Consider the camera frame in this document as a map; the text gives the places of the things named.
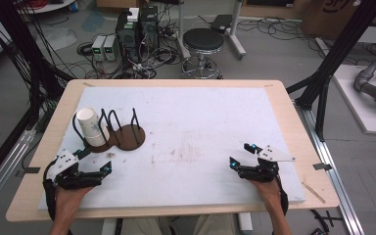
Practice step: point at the white patterned paper cup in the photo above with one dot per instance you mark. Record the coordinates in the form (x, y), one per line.
(91, 127)

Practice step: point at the round white side table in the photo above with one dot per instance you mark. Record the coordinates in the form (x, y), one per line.
(50, 6)

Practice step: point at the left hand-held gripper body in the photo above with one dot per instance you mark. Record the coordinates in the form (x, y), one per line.
(66, 178)

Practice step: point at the black tape piece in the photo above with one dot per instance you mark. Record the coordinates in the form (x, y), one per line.
(322, 166)
(32, 170)

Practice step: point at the black round stool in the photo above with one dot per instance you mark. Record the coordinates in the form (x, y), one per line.
(203, 39)

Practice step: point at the black computer tower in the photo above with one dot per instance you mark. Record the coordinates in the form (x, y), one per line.
(127, 36)
(149, 27)

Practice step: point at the brown cup rack with black loops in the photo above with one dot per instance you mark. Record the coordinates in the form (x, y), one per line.
(129, 138)

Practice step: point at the black metal frame post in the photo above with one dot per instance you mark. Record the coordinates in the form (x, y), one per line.
(26, 58)
(336, 55)

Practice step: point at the grey power supply unit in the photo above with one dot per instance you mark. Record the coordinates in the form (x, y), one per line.
(98, 47)
(110, 48)

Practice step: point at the person's left hand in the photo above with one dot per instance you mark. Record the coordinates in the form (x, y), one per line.
(68, 199)

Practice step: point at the black flat device box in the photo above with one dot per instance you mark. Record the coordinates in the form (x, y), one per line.
(221, 23)

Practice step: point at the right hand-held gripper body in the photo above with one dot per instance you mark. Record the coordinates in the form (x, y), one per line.
(264, 171)

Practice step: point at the thin wooden stick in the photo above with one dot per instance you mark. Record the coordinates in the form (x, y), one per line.
(313, 192)

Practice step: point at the person's right hand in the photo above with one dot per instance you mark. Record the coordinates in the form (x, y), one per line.
(271, 194)

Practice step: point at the brown cardboard box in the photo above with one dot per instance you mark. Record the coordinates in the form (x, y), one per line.
(326, 16)

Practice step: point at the white platform board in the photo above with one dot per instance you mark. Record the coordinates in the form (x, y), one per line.
(362, 111)

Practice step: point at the aluminium rail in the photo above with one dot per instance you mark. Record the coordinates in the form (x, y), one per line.
(3, 173)
(334, 182)

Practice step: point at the white table mat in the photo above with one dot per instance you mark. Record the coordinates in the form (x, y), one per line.
(192, 137)

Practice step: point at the person's legs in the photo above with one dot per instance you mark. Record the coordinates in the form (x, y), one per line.
(150, 226)

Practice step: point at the white metal stand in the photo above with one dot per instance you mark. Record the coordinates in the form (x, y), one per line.
(236, 39)

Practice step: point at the white table leg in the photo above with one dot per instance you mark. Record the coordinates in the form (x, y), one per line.
(245, 223)
(109, 227)

